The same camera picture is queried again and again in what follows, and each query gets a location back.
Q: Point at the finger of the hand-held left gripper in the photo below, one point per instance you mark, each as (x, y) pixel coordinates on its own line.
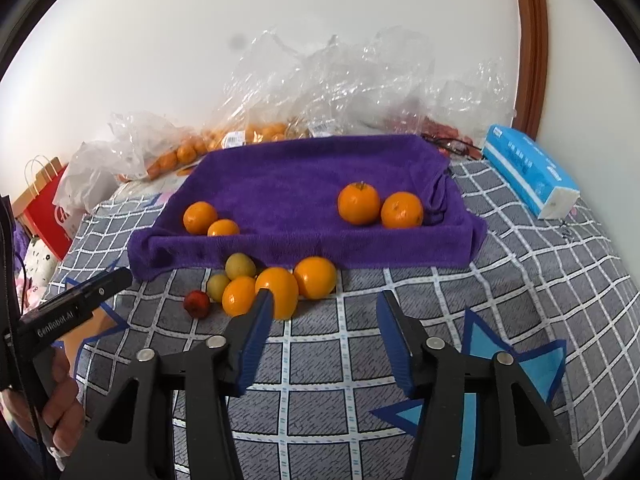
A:
(107, 282)

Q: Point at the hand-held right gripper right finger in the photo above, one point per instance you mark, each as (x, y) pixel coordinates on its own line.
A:
(395, 345)

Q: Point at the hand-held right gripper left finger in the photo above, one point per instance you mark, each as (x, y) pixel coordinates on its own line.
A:
(255, 340)

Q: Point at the orange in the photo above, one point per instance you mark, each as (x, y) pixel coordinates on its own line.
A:
(200, 217)
(280, 287)
(315, 277)
(239, 296)
(358, 203)
(402, 209)
(223, 228)

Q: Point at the green jujube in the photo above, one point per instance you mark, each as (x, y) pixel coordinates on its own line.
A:
(240, 265)
(218, 286)

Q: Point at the red cherry tomato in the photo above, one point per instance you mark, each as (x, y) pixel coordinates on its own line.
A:
(196, 303)

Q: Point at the purple towel covered tray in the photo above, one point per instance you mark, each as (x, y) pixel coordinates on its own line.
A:
(300, 180)

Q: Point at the person's left hand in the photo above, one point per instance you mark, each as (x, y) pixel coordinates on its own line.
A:
(62, 405)

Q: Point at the grey checked star tablecloth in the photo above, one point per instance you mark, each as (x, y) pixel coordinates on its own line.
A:
(320, 350)

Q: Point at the white spotted cloth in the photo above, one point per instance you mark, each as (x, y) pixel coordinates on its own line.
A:
(40, 260)

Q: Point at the red paper bag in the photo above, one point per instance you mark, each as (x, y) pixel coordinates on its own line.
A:
(47, 220)

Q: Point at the white plastic bag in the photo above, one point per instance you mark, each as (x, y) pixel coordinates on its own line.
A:
(85, 180)

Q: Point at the pile of bagged oranges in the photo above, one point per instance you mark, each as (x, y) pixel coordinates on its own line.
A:
(167, 160)
(265, 132)

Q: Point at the dark-framed eyeglasses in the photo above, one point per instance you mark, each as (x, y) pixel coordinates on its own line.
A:
(465, 150)

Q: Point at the blue tissue pack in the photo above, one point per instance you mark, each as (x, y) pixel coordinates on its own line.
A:
(525, 165)

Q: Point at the pile of bagged red tomatoes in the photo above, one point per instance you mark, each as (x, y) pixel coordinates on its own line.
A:
(440, 127)

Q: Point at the labelled clear plastic bag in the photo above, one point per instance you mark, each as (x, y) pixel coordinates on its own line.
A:
(310, 90)

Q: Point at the brown wooden door frame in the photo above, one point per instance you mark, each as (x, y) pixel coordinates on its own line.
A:
(532, 35)

